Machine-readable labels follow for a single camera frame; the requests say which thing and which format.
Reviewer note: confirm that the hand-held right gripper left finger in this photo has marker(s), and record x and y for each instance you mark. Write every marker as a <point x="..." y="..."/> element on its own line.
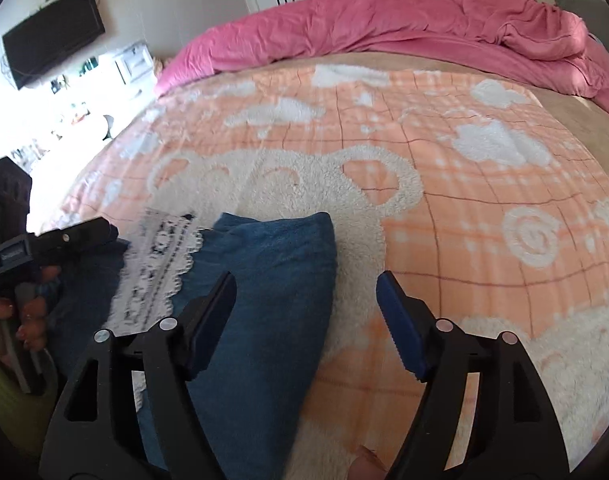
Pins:
<point x="212" y="327"/>

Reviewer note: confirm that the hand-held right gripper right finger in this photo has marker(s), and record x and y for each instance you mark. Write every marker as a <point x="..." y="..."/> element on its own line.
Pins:
<point x="402" y="330"/>

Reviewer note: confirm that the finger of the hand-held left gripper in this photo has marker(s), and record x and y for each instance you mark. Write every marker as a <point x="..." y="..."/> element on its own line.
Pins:
<point x="79" y="235"/>

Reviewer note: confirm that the blue denim pants lace hem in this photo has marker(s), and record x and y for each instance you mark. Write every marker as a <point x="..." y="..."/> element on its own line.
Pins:
<point x="264" y="310"/>

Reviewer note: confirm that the person's left forearm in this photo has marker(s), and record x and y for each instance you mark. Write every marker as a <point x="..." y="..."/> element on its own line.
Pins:
<point x="9" y="410"/>

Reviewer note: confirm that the person's left hand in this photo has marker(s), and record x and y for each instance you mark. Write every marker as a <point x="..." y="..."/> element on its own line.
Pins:
<point x="32" y="322"/>

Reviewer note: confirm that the person's right hand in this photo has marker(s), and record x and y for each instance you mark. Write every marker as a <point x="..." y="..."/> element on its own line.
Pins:
<point x="365" y="465"/>

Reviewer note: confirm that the white chair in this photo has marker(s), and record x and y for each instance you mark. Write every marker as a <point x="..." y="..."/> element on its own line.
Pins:
<point x="107" y="127"/>

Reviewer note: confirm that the orange plaid bear blanket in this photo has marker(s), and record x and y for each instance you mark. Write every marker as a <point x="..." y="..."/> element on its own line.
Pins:
<point x="484" y="240"/>

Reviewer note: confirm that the white drawer cabinet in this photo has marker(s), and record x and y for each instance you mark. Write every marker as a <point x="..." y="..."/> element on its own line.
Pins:
<point x="134" y="65"/>

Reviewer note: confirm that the beige bed sheet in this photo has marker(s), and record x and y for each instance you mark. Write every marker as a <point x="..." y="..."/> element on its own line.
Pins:
<point x="584" y="125"/>

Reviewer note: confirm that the pink duvet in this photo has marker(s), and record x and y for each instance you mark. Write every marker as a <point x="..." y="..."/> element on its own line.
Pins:
<point x="359" y="25"/>

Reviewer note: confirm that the black wall television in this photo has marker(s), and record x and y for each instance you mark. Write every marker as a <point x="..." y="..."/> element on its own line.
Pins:
<point x="54" y="40"/>

